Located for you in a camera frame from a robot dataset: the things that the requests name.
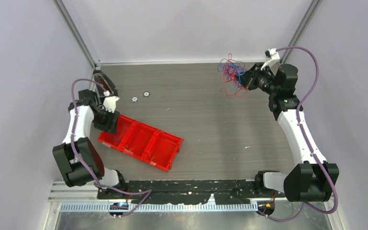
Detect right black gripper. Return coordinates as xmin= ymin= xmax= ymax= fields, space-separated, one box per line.
xmin=234 ymin=63 xmax=279 ymax=96

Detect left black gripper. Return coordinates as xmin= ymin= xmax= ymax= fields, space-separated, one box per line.
xmin=92 ymin=106 xmax=119 ymax=134

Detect red blue cables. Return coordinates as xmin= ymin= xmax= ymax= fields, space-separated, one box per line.
xmin=217 ymin=53 xmax=251 ymax=98

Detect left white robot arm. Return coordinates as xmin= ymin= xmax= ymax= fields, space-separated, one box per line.
xmin=52 ymin=90 xmax=128 ymax=198

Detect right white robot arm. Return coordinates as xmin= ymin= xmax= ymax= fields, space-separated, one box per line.
xmin=238 ymin=62 xmax=339 ymax=202

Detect black wedge stand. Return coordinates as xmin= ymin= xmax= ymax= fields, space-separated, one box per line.
xmin=93 ymin=70 xmax=118 ymax=101

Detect red three-compartment bin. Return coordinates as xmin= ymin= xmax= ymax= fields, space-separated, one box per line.
xmin=98 ymin=115 xmax=184 ymax=172

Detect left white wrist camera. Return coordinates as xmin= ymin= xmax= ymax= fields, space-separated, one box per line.
xmin=103 ymin=91 xmax=120 ymax=113

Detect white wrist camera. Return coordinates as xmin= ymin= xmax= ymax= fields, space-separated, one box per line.
xmin=260 ymin=48 xmax=280 ymax=71
xmin=103 ymin=91 xmax=120 ymax=113

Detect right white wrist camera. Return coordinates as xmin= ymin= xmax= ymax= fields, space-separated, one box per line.
xmin=260 ymin=48 xmax=280 ymax=71

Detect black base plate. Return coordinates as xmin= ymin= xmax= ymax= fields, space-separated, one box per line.
xmin=97 ymin=179 xmax=285 ymax=205

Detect slotted cable duct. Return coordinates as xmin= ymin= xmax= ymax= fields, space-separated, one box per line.
xmin=59 ymin=201 xmax=258 ymax=213

